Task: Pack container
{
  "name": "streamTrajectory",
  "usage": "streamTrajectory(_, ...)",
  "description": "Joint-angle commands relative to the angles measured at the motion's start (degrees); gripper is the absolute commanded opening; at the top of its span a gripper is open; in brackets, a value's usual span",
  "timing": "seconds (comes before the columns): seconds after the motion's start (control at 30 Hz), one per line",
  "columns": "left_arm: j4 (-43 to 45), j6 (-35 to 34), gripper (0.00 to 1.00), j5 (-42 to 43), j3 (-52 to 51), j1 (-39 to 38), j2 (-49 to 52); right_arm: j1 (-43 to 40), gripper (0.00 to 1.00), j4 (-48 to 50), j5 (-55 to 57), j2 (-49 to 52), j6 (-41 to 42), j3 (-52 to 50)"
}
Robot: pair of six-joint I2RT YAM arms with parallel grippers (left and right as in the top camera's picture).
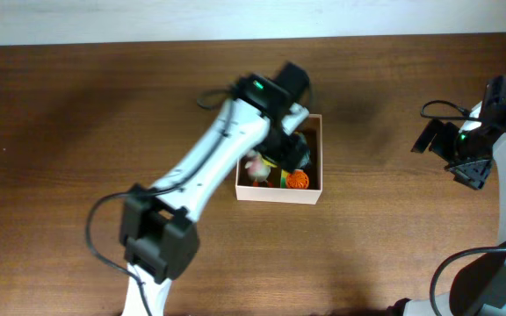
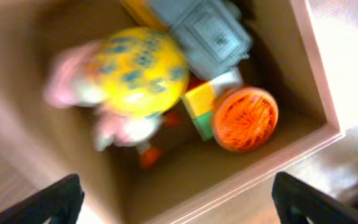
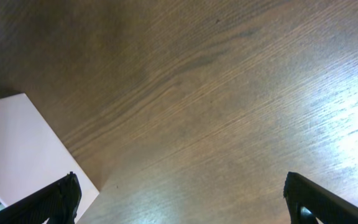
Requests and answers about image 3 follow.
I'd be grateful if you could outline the pink open cardboard box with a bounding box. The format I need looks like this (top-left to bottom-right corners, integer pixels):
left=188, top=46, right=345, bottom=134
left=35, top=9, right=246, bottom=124
left=0, top=93, right=99, bottom=222

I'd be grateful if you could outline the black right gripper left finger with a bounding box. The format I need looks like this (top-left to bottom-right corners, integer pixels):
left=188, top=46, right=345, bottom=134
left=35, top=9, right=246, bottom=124
left=0, top=172, right=82, bottom=224

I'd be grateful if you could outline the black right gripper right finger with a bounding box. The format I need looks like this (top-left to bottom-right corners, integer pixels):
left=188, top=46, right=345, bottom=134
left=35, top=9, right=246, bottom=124
left=283, top=172, right=358, bottom=224

